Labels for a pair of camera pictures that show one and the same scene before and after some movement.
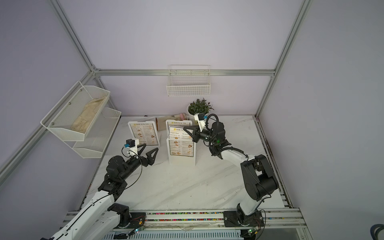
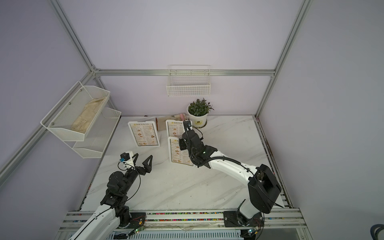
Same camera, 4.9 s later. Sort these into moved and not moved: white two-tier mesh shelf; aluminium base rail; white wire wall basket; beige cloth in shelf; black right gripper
Moved: black right gripper
Not moved: beige cloth in shelf; white two-tier mesh shelf; white wire wall basket; aluminium base rail
